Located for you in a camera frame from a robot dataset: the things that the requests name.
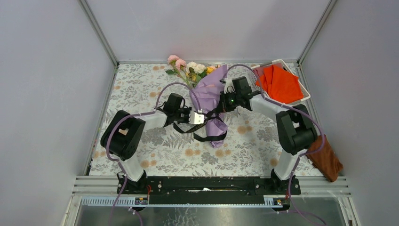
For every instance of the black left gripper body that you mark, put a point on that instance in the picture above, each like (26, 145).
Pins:
(181, 115)

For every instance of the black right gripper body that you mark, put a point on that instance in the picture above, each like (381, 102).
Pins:
(230, 100)

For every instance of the pink and purple wrapping paper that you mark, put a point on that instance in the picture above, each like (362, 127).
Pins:
(206, 97)

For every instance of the white fake flower stem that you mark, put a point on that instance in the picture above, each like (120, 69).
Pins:
(195, 72)

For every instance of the pink fake flower stem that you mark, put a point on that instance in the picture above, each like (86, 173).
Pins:
(178, 67)

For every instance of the yellow fake flower bunch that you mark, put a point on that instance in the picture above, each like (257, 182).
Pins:
(210, 69)

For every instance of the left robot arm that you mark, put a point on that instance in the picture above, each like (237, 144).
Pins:
(123, 134)

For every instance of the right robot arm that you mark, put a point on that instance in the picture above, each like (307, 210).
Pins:
(296, 131)

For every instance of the floral patterned tablecloth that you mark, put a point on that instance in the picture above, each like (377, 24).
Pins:
(251, 147)

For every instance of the orange folded paper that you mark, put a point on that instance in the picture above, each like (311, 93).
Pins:
(281, 85)

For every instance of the brown cloth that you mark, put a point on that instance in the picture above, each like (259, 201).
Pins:
(327, 162)

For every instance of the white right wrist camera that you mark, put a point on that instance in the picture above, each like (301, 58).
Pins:
(228, 86)

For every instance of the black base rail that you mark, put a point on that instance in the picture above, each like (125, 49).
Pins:
(208, 190)

